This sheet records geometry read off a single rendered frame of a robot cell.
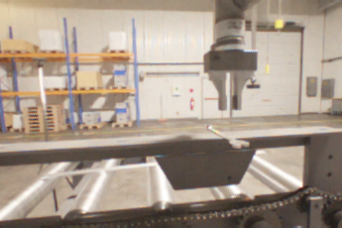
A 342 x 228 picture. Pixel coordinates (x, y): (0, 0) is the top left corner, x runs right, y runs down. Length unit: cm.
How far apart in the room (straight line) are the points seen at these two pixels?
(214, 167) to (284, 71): 1165
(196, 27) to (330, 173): 996
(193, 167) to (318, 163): 44
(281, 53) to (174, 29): 591
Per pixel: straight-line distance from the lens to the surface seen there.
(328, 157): 89
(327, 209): 86
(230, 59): 51
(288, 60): 1244
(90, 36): 1032
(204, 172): 65
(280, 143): 76
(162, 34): 1009
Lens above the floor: 130
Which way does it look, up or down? 6 degrees down
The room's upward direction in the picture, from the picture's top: 2 degrees counter-clockwise
